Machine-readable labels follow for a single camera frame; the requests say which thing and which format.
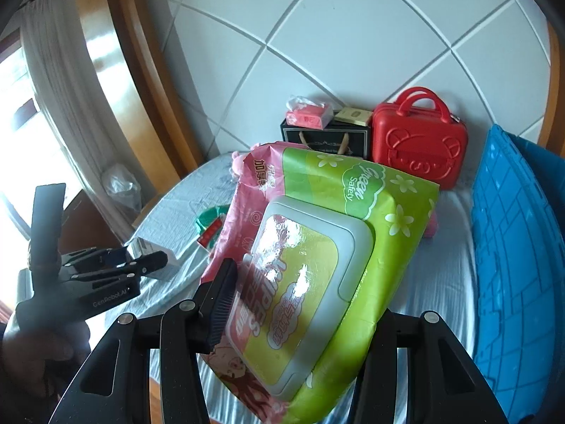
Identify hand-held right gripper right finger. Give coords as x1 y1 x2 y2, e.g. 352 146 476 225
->
353 309 510 424

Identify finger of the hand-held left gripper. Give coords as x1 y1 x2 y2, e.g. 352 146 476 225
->
66 251 169 290
64 247 131 272

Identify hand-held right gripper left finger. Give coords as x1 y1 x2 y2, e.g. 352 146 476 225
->
48 258 241 424

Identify long white box red stripe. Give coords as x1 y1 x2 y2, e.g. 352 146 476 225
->
129 237 180 282

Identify green pink wet wipes pack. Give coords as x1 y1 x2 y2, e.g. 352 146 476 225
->
201 140 441 424

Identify blue plastic crate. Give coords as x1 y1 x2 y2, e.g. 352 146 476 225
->
470 124 565 422

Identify person's left hand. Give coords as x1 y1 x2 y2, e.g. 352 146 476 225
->
0 313 91 407

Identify red green medicine box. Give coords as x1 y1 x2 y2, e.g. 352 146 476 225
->
196 221 227 248

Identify green plastic package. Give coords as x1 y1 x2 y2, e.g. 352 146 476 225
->
194 205 231 239

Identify clear plastic bag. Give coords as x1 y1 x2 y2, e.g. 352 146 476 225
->
101 163 143 215

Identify pink pig plush blue clothes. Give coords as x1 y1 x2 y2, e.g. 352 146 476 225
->
424 210 443 240

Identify bright window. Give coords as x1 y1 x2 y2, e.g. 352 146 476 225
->
0 26 49 314

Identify pink pig plush red clothes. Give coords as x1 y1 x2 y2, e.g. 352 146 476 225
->
231 150 254 175

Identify pale curtain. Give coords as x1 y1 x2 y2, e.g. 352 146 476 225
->
20 0 133 248

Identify red toy suitcase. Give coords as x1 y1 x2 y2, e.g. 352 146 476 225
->
370 86 469 190

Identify wooden headboard surround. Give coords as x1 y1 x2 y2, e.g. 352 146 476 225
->
73 0 565 186

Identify black gift bag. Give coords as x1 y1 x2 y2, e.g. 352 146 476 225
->
280 119 372 160

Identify opened pink tissue pack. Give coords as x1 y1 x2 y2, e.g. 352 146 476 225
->
285 95 335 129

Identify small gold box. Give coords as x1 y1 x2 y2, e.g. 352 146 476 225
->
333 107 372 128

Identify white quilted headboard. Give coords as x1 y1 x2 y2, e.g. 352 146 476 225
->
163 0 557 177

